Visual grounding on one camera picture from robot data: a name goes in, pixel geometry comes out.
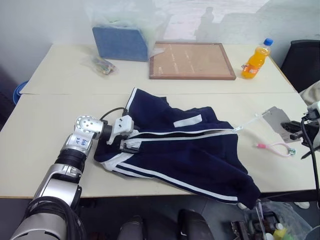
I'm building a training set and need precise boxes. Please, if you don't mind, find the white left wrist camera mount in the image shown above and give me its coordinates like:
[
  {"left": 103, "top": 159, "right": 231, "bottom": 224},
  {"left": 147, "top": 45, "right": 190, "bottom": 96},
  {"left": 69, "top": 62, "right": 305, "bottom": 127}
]
[{"left": 106, "top": 115, "right": 135, "bottom": 146}]

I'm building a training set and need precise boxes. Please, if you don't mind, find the blue plastic bin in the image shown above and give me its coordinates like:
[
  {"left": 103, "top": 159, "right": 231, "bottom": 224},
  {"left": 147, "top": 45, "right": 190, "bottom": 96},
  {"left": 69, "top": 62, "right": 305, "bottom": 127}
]
[{"left": 12, "top": 80, "right": 30, "bottom": 105}]

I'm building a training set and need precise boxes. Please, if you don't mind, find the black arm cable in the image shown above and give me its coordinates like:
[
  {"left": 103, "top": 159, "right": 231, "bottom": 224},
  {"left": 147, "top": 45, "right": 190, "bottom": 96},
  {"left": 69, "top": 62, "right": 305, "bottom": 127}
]
[
  {"left": 299, "top": 116, "right": 320, "bottom": 199},
  {"left": 99, "top": 107, "right": 129, "bottom": 122}
]

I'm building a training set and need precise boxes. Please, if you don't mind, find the large clear plastic bag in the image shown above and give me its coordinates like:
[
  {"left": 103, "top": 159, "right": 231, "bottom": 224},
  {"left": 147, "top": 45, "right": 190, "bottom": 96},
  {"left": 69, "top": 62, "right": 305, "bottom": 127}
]
[{"left": 84, "top": 0, "right": 173, "bottom": 59}]

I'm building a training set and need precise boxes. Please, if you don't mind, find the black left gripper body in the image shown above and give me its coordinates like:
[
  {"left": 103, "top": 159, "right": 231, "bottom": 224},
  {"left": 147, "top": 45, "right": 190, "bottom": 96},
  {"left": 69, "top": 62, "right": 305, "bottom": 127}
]
[{"left": 119, "top": 133, "right": 132, "bottom": 152}]

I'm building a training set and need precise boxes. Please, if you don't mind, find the small bag of colourful items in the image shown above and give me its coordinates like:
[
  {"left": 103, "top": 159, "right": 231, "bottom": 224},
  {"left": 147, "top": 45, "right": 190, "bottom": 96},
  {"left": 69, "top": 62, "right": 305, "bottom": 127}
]
[{"left": 81, "top": 54, "right": 119, "bottom": 76}]

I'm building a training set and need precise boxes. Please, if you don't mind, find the blue felt box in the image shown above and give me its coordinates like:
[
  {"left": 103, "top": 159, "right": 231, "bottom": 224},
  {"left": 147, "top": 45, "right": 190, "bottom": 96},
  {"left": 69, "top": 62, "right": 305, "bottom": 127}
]
[{"left": 91, "top": 24, "right": 151, "bottom": 63}]

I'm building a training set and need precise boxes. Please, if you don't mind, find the plastic bag of clutter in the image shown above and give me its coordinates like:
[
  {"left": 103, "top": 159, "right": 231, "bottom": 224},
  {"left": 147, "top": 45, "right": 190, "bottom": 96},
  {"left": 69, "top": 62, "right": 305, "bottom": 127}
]
[{"left": 243, "top": 199, "right": 314, "bottom": 240}]

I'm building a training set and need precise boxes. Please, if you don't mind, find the dark rounded shape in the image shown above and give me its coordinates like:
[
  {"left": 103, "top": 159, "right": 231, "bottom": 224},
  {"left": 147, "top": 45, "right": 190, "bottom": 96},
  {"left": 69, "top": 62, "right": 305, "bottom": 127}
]
[
  {"left": 177, "top": 208, "right": 216, "bottom": 240},
  {"left": 117, "top": 215, "right": 145, "bottom": 240}
]

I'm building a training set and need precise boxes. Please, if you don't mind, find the white zip tie pull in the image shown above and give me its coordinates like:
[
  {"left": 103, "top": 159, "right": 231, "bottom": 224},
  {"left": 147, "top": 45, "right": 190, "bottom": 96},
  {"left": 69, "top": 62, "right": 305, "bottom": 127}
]
[{"left": 232, "top": 113, "right": 263, "bottom": 134}]

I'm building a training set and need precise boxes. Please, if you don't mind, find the wooden framed cork board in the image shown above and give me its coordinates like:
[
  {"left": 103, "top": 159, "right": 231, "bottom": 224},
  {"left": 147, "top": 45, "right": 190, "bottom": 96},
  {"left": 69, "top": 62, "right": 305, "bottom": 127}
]
[{"left": 148, "top": 41, "right": 237, "bottom": 81}]

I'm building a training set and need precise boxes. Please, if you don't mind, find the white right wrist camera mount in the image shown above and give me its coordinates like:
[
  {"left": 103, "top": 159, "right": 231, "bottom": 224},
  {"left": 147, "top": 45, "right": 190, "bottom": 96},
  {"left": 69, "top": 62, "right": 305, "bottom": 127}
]
[{"left": 306, "top": 100, "right": 320, "bottom": 119}]

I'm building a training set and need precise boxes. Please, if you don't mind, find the small yellow bottle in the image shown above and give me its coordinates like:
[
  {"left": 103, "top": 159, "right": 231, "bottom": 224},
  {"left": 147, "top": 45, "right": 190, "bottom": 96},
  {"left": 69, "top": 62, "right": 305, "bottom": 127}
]
[{"left": 273, "top": 226, "right": 288, "bottom": 240}]

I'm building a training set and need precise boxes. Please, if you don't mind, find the grey flat plate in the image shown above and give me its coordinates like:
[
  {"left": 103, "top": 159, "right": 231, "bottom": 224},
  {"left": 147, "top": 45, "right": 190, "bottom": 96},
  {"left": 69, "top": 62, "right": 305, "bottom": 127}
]
[{"left": 262, "top": 106, "right": 295, "bottom": 144}]

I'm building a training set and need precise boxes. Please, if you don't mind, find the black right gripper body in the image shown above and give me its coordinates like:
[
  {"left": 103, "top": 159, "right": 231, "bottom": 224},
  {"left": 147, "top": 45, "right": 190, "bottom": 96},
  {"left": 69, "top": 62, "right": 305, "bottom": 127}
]
[{"left": 300, "top": 121, "right": 320, "bottom": 149}]

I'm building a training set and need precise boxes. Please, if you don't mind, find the navy jacket with white stripes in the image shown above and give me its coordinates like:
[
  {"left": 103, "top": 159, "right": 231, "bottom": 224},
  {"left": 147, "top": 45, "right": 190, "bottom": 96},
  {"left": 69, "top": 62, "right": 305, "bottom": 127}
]
[{"left": 93, "top": 87, "right": 262, "bottom": 211}]

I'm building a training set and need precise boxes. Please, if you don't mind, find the beige cloth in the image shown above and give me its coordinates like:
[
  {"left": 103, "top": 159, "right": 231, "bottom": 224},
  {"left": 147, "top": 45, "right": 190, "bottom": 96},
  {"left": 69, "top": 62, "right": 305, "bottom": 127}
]
[{"left": 299, "top": 81, "right": 320, "bottom": 111}]

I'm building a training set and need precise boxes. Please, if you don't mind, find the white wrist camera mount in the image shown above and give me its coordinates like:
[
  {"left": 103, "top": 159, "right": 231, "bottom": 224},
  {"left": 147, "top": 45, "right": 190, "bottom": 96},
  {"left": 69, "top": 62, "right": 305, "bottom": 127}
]
[
  {"left": 306, "top": 100, "right": 320, "bottom": 119},
  {"left": 106, "top": 115, "right": 135, "bottom": 146}
]

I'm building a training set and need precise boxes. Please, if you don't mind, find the black office chair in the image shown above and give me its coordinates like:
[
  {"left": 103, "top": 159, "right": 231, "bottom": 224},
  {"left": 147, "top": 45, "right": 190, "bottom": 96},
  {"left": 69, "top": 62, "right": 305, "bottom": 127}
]
[{"left": 279, "top": 39, "right": 320, "bottom": 94}]

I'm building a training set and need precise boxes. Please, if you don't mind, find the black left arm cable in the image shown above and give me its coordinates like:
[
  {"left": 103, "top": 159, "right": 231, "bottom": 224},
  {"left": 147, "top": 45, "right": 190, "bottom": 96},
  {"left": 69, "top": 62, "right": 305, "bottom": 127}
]
[{"left": 99, "top": 107, "right": 129, "bottom": 122}]

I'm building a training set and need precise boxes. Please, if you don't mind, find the orange soda bottle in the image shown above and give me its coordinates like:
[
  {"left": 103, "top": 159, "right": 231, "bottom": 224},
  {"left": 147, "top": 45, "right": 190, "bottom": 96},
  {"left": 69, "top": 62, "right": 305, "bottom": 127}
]
[{"left": 240, "top": 37, "right": 274, "bottom": 80}]

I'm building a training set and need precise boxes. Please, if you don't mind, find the pink looped cord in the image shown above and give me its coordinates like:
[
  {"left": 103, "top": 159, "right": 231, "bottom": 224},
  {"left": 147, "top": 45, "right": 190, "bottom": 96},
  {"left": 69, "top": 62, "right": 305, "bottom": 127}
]
[{"left": 253, "top": 141, "right": 298, "bottom": 159}]

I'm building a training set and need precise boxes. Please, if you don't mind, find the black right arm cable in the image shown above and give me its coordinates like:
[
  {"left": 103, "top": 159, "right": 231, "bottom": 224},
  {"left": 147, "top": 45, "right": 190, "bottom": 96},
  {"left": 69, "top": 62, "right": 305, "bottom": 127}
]
[{"left": 299, "top": 116, "right": 320, "bottom": 199}]

